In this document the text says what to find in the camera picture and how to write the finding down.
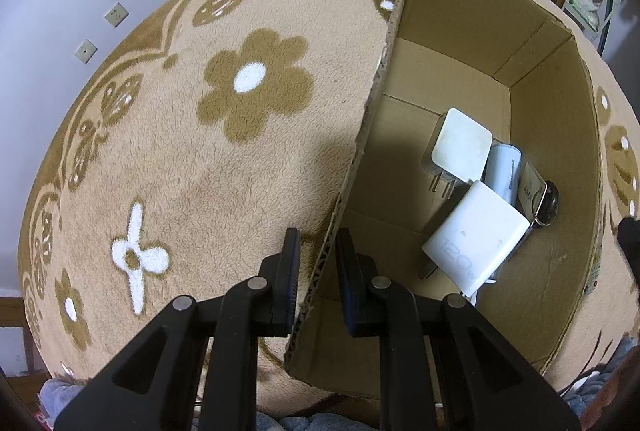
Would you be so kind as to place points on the large white charger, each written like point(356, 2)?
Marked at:
point(475, 236)

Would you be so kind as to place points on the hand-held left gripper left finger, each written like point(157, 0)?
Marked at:
point(290, 281)

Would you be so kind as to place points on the light blue cylinder device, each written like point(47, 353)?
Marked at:
point(502, 171)

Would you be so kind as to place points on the wooden furniture frame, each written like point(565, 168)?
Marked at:
point(10, 311)

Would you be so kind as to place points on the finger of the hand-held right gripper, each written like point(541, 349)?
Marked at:
point(629, 241)

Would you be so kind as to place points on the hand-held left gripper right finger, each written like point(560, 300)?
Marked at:
point(347, 291)

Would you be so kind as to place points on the small white square charger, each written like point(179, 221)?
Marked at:
point(460, 146)

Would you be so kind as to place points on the cardboard box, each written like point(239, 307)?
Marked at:
point(550, 261)

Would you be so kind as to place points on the beige butterfly printed blanket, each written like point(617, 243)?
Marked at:
point(200, 161)

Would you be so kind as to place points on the wall outlet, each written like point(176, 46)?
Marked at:
point(85, 51)
point(116, 14)

